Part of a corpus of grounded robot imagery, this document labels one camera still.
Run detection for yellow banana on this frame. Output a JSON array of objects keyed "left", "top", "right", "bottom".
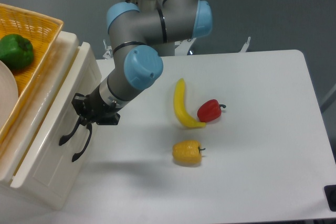
[{"left": 173, "top": 78, "right": 206, "bottom": 129}]

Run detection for black corner device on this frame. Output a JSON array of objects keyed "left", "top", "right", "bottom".
[{"left": 324, "top": 185, "right": 336, "bottom": 212}]

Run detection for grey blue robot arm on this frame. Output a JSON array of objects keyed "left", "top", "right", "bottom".
[{"left": 72, "top": 0, "right": 213, "bottom": 126}]

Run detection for white drawer cabinet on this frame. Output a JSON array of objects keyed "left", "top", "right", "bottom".
[{"left": 1, "top": 31, "right": 101, "bottom": 210}]

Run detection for yellow woven basket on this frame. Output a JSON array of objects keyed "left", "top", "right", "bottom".
[{"left": 1, "top": 4, "right": 64, "bottom": 142}]

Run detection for yellow bell pepper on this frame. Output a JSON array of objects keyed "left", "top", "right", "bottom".
[{"left": 172, "top": 140, "right": 206, "bottom": 165}]

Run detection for black lower drawer handle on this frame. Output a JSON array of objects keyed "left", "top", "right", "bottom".
[{"left": 71, "top": 124, "right": 93, "bottom": 163}]

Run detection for white round plate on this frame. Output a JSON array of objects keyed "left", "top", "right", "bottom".
[{"left": 0, "top": 62, "right": 18, "bottom": 128}]

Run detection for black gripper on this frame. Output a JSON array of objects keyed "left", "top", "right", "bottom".
[{"left": 71, "top": 87, "right": 122, "bottom": 126}]

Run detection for red bell pepper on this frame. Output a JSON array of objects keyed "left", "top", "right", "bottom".
[{"left": 197, "top": 99, "right": 226, "bottom": 123}]

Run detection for green bell pepper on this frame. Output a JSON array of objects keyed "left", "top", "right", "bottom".
[{"left": 1, "top": 34, "right": 34, "bottom": 70}]

